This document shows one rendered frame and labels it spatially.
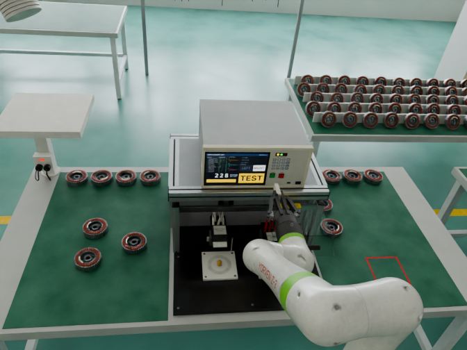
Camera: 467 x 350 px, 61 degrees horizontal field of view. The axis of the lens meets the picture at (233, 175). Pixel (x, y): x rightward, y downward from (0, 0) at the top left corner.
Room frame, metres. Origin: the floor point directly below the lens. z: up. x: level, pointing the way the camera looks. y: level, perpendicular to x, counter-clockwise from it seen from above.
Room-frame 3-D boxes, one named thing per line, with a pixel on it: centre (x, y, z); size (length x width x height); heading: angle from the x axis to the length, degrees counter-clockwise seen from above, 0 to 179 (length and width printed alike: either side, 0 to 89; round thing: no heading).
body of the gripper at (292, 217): (1.04, -0.20, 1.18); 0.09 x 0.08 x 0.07; 9
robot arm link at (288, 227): (0.97, -0.21, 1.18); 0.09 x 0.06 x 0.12; 99
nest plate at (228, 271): (1.13, 0.02, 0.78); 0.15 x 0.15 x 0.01; 10
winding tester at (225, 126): (1.47, -0.06, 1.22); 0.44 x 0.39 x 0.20; 100
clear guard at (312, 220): (1.19, -0.27, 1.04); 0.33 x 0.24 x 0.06; 10
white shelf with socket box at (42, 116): (1.57, 0.89, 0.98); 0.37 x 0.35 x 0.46; 100
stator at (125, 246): (1.22, 0.42, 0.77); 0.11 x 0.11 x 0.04
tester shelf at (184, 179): (1.47, -0.04, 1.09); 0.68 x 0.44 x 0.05; 100
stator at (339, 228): (1.44, -0.52, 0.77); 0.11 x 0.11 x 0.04
